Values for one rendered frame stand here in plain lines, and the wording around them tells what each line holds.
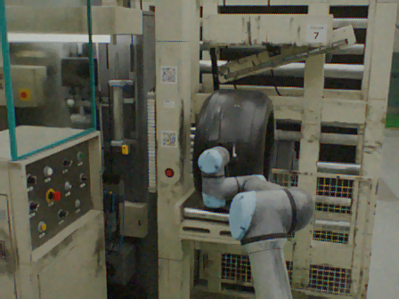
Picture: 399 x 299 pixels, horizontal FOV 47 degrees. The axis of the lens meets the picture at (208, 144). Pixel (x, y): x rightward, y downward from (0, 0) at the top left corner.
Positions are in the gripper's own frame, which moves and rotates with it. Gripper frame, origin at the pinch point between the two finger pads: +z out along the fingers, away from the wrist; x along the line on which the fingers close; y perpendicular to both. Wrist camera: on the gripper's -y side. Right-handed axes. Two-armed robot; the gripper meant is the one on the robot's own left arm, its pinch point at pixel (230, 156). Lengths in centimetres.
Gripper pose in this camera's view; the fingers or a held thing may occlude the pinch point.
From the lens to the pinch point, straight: 183.3
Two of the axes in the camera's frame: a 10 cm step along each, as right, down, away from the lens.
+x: -9.7, -0.7, 2.4
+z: 2.5, -1.0, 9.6
